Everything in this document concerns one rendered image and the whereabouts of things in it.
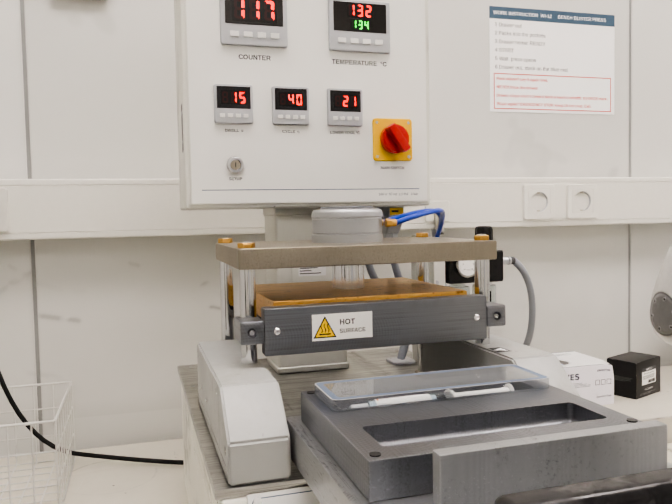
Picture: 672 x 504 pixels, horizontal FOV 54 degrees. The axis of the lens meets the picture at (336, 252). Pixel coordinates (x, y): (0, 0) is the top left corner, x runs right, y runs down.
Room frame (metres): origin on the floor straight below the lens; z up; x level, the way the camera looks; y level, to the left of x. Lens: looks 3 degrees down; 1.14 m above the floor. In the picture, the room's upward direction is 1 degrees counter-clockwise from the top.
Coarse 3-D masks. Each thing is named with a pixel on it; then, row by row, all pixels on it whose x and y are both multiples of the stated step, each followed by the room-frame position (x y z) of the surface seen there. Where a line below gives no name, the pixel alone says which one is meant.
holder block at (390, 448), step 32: (320, 416) 0.48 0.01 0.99; (352, 416) 0.46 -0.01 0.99; (384, 416) 0.46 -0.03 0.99; (416, 416) 0.46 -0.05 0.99; (448, 416) 0.46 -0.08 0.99; (480, 416) 0.47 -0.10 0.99; (512, 416) 0.47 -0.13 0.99; (544, 416) 0.48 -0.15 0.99; (576, 416) 0.48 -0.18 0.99; (608, 416) 0.45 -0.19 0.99; (352, 448) 0.41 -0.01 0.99; (384, 448) 0.40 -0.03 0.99; (416, 448) 0.40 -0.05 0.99; (352, 480) 0.41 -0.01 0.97; (384, 480) 0.38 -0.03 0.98; (416, 480) 0.39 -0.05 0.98
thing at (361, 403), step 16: (464, 368) 0.56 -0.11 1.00; (496, 384) 0.51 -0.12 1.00; (512, 384) 0.52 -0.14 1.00; (528, 384) 0.52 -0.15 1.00; (544, 384) 0.52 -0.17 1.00; (336, 400) 0.47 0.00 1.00; (352, 400) 0.48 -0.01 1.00; (368, 400) 0.48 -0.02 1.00; (384, 400) 0.48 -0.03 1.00; (400, 400) 0.49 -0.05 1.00; (416, 400) 0.49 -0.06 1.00; (432, 400) 0.49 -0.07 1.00
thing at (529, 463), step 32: (320, 448) 0.47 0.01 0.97; (448, 448) 0.35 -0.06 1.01; (480, 448) 0.35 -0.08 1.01; (512, 448) 0.36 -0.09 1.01; (544, 448) 0.36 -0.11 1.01; (576, 448) 0.37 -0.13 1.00; (608, 448) 0.37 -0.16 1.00; (640, 448) 0.38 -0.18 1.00; (320, 480) 0.44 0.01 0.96; (448, 480) 0.34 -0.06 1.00; (480, 480) 0.35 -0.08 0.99; (512, 480) 0.36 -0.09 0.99; (544, 480) 0.36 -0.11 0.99; (576, 480) 0.37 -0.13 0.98
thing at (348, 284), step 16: (336, 272) 0.72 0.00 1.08; (352, 272) 0.71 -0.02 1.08; (256, 288) 0.74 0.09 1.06; (272, 288) 0.74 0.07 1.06; (288, 288) 0.73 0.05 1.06; (304, 288) 0.73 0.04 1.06; (320, 288) 0.73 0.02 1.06; (336, 288) 0.72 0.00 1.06; (352, 288) 0.71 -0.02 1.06; (368, 288) 0.72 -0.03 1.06; (384, 288) 0.71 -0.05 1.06; (400, 288) 0.71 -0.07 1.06; (416, 288) 0.71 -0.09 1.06; (432, 288) 0.70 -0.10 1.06; (448, 288) 0.70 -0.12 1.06; (256, 304) 0.71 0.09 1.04; (272, 304) 0.62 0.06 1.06; (288, 304) 0.62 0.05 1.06
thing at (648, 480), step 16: (592, 480) 0.31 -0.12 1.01; (608, 480) 0.31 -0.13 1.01; (624, 480) 0.31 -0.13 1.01; (640, 480) 0.31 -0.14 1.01; (656, 480) 0.31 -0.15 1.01; (512, 496) 0.29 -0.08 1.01; (528, 496) 0.29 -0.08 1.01; (544, 496) 0.29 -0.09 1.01; (560, 496) 0.29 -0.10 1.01; (576, 496) 0.29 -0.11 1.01; (592, 496) 0.29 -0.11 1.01; (608, 496) 0.29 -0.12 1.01; (624, 496) 0.29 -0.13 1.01; (640, 496) 0.30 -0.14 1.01; (656, 496) 0.30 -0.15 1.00
